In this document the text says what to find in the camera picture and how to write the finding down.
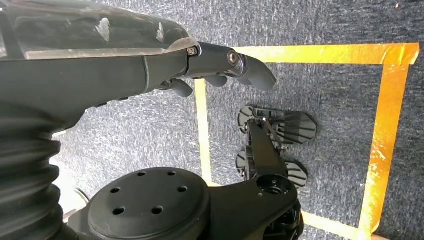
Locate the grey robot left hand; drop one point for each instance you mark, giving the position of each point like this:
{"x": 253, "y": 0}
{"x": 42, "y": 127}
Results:
{"x": 99, "y": 69}

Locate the black robot foot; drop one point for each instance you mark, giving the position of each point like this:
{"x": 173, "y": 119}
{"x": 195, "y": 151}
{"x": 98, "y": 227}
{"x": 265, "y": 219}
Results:
{"x": 294, "y": 127}
{"x": 296, "y": 174}

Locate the large yellow tape floor square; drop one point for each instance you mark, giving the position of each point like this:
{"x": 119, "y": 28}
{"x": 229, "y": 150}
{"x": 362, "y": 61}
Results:
{"x": 384, "y": 132}

